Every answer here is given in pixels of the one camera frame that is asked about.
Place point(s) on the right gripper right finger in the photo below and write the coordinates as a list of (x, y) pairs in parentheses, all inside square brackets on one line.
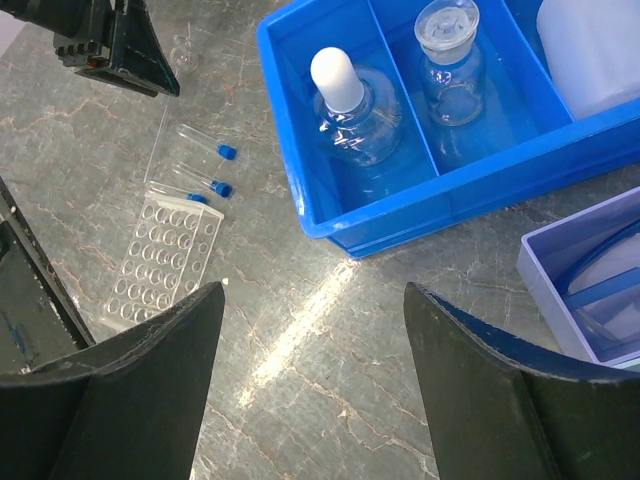
[(500, 407)]

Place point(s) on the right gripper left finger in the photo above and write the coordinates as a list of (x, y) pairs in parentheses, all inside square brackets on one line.
[(130, 407)]

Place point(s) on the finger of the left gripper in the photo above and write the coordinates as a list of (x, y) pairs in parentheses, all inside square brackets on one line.
[(133, 28), (143, 72)]

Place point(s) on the small glass stoppered bottle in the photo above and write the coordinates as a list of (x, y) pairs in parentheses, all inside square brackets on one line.
[(453, 69)]

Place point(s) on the blue compartment bin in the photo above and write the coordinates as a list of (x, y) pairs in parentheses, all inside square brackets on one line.
[(525, 142)]

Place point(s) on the round glass flask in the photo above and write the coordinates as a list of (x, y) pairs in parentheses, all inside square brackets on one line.
[(357, 109)]

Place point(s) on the clear test tube rack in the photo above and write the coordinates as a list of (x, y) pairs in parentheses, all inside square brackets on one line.
[(165, 260)]

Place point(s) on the blue safety glasses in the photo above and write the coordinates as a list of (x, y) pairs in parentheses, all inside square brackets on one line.
[(601, 291)]

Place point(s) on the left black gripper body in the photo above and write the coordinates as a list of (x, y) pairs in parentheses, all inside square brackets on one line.
[(82, 28)]

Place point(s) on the red cap wash bottle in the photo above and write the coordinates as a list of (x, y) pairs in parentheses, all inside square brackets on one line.
[(592, 51)]

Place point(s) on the blue cap test tube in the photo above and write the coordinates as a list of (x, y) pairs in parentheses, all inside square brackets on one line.
[(206, 141), (220, 188), (176, 192)]

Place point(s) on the clear glass pipette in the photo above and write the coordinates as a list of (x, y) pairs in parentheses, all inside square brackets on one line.
[(184, 59)]

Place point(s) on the lavender divider box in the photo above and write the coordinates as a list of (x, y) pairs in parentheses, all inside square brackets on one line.
[(547, 253)]

